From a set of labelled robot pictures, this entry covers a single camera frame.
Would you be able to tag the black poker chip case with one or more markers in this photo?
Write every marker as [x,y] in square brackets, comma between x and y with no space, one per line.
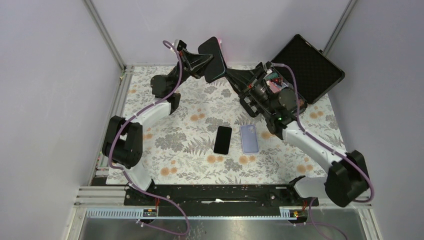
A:
[308,74]

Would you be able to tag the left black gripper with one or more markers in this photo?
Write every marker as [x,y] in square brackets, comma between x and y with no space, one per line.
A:
[194,65]

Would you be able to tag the playing card deck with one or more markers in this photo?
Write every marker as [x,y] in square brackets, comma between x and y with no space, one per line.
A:
[276,84]

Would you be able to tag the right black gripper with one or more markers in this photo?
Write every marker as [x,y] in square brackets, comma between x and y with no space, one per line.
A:
[239,80]

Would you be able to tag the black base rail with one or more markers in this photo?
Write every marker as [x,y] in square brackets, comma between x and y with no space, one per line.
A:
[213,200]

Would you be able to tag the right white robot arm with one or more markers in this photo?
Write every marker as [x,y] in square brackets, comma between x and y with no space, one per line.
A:
[347,174]

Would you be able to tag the lilac phone case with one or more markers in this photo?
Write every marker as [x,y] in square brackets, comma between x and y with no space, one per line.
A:
[249,140]

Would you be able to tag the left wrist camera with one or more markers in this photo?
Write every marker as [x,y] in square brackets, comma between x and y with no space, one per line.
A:
[179,45]

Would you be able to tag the floral table mat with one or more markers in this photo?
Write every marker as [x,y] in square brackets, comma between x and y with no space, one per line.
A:
[178,149]

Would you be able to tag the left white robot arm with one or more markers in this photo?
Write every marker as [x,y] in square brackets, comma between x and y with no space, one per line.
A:
[123,141]

